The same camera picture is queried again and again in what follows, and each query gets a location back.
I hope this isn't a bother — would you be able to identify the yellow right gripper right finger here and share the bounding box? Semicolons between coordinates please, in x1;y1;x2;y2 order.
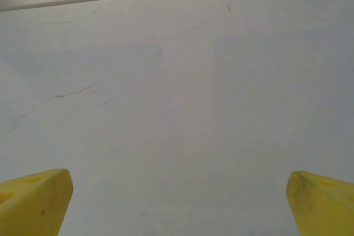
285;171;354;236

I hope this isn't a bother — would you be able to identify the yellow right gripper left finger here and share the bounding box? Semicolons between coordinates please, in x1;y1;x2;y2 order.
0;168;74;236

